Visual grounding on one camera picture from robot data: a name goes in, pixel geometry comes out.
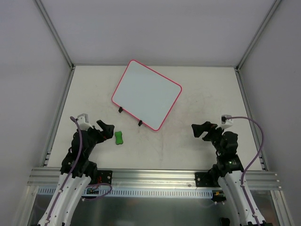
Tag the green bone-shaped eraser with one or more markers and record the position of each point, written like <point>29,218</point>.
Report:
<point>118,138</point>

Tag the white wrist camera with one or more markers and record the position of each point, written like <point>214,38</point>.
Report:
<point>227,121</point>
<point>83,121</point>

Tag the aluminium mounting rail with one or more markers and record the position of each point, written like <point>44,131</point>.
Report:
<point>157,179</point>

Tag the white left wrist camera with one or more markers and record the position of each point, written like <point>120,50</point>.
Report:
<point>83,121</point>

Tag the left aluminium frame post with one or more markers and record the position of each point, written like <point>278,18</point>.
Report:
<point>45,16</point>

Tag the black object at bottom edge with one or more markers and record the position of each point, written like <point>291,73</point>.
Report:
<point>224,221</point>

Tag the aluminium frame post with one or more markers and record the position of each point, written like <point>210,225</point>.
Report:
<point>264,23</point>
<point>45,16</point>

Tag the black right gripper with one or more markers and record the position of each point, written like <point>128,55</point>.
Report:
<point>210,132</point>

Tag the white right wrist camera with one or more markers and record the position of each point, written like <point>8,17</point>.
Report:
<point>227,121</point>

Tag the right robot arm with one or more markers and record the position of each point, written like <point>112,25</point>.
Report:
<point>229,174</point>

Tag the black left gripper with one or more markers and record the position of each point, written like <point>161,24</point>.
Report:
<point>98,133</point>

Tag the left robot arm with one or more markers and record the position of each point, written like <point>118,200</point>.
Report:
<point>77,172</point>

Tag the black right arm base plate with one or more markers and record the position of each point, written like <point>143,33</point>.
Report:
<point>205,179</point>

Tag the white slotted cable duct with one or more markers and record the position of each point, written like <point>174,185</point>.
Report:
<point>138,192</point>

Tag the right aluminium frame post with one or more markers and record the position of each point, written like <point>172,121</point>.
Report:
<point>264,23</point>

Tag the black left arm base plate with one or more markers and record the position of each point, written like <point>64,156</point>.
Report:
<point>104,176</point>

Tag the pink framed whiteboard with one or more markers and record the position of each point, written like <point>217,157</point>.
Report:
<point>146,94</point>

